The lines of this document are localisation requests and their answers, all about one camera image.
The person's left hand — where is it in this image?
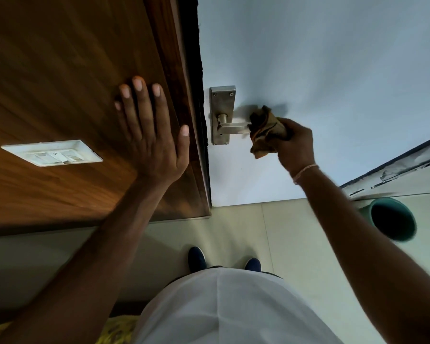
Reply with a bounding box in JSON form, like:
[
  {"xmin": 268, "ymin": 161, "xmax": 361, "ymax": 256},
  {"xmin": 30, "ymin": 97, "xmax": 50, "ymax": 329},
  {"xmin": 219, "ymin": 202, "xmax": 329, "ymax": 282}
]
[{"xmin": 114, "ymin": 75, "xmax": 191, "ymax": 185}]

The person's right hand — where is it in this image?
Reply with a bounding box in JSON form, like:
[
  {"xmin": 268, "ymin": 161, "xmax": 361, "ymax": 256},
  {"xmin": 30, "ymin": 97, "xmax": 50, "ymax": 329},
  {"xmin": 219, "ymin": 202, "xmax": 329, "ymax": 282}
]
[{"xmin": 269, "ymin": 117, "xmax": 317, "ymax": 179}]

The brown cleaning cloth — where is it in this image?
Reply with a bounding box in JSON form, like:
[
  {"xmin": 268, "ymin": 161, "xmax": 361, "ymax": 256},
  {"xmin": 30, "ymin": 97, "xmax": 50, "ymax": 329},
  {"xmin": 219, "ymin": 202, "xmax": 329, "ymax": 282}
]
[{"xmin": 248, "ymin": 105, "xmax": 289, "ymax": 160}]

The silver metal door handle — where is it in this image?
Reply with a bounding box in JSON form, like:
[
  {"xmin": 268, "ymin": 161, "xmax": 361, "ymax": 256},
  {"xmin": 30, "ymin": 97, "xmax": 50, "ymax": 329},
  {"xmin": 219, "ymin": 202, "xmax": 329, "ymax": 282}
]
[{"xmin": 209, "ymin": 86, "xmax": 253, "ymax": 146}]

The teal plastic bucket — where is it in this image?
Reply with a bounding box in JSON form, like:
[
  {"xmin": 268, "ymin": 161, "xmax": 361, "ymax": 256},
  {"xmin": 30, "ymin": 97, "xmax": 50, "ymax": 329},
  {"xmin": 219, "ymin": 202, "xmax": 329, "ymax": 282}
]
[{"xmin": 358, "ymin": 197, "xmax": 418, "ymax": 243}]

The person's left forearm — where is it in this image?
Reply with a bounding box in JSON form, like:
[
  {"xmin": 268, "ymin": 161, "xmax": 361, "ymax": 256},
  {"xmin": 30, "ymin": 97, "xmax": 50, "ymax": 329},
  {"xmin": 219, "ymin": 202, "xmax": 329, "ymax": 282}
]
[{"xmin": 0, "ymin": 177, "xmax": 176, "ymax": 344}]

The person's right forearm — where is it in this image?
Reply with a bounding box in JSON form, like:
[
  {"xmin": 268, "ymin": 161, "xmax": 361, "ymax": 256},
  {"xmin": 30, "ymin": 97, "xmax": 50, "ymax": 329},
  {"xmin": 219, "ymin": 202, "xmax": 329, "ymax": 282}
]
[{"xmin": 293, "ymin": 168, "xmax": 430, "ymax": 344}]

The white door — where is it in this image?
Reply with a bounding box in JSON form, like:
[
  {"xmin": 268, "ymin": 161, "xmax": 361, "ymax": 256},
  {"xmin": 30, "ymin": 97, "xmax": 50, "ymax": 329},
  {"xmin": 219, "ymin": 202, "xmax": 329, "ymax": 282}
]
[{"xmin": 197, "ymin": 0, "xmax": 430, "ymax": 207}]

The person's left navy shoe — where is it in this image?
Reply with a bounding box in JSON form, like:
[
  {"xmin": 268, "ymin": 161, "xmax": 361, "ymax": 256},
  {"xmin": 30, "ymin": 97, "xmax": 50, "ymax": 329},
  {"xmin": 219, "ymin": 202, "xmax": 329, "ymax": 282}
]
[{"xmin": 187, "ymin": 246, "xmax": 207, "ymax": 273}]

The person's white shirt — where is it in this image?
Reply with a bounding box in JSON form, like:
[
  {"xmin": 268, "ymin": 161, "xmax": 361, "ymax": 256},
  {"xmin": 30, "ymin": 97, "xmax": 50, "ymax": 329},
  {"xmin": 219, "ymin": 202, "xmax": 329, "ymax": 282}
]
[{"xmin": 130, "ymin": 267, "xmax": 344, "ymax": 344}]

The yellow patterned bedsheet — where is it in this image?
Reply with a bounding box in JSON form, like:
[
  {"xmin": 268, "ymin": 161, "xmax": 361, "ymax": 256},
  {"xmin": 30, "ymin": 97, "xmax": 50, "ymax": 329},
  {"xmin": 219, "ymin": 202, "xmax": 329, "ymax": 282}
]
[{"xmin": 0, "ymin": 315, "xmax": 140, "ymax": 344}]

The pale thread wrist bracelet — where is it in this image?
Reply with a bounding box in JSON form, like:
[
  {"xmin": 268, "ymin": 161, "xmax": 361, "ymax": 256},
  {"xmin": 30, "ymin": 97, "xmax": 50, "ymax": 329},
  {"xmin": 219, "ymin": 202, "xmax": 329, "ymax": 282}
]
[{"xmin": 290, "ymin": 163, "xmax": 320, "ymax": 186}]

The white switch plate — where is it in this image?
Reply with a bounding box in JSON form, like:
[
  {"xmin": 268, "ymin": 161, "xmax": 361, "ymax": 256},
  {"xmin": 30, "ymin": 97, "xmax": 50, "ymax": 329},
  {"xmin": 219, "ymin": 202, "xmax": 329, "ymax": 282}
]
[{"xmin": 0, "ymin": 139, "xmax": 104, "ymax": 168}]

